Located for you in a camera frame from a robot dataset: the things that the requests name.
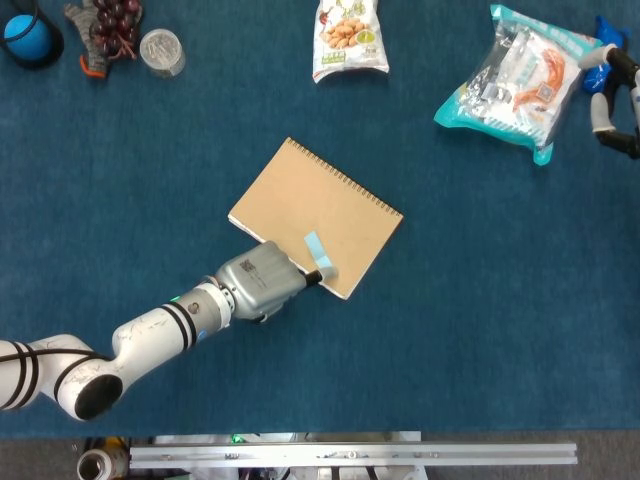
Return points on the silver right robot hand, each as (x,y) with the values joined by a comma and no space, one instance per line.
(600,115)

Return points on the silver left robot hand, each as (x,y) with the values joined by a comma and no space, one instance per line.
(260,282)

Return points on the light blue paper strip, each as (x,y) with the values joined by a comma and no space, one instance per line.
(315,247)

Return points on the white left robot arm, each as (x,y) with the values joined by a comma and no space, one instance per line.
(150,330)

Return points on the brown spiral notebook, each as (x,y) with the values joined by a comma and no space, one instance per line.
(315,200)

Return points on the blue snack packet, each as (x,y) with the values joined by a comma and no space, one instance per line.
(595,77)

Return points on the teal shrimp snack multipack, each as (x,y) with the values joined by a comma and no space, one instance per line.
(520,85)

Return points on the teal felt table cloth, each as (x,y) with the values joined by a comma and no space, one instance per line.
(450,325)

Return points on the brown tape roll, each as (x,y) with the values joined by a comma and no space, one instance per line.
(117,462)

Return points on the clear round jar of clips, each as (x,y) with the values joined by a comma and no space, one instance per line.
(161,50)

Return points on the white nut snack bag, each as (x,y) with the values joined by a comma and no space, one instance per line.
(350,40)

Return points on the grey knit glove orange cuff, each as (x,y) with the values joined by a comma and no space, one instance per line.
(96,61)

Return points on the dark red grape bunch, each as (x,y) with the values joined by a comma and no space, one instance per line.
(112,22)

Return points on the black mesh pen holder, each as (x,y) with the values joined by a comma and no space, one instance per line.
(59,46)

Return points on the blue ball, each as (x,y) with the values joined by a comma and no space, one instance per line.
(25,37)

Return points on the aluminium extrusion rail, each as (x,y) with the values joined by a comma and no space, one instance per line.
(350,455)

